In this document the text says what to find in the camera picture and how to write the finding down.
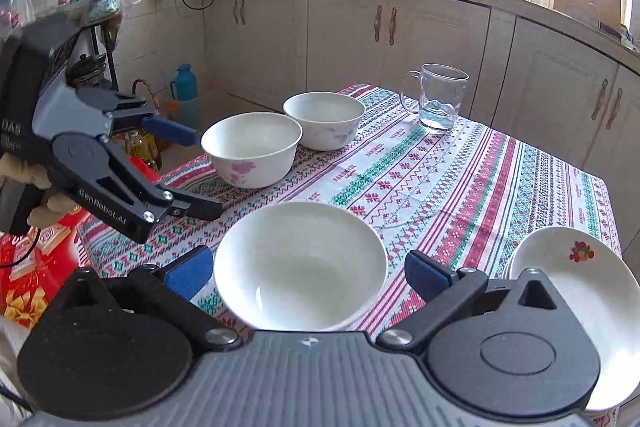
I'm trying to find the patterned tablecloth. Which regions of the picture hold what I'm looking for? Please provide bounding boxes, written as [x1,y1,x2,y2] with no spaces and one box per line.
[78,84,620,334]

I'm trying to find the white plate with flower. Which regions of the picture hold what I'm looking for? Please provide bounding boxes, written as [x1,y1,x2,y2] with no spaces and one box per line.
[506,225,639,413]

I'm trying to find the white bowl pink flowers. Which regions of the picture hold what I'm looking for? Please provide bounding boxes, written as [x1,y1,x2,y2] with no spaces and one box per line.
[283,92,366,152]

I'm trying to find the left gloved hand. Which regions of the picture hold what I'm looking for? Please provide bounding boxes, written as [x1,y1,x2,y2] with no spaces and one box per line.
[0,153,77,229]

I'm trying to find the blue thermos bottle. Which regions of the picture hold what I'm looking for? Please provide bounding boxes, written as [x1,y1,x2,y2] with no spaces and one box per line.
[169,64,200,129]

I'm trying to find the clear glass mug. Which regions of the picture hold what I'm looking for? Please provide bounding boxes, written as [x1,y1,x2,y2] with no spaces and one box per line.
[399,63,470,131]

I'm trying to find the white bowl plain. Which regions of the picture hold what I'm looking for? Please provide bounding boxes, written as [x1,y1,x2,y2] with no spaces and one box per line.
[214,202,388,332]

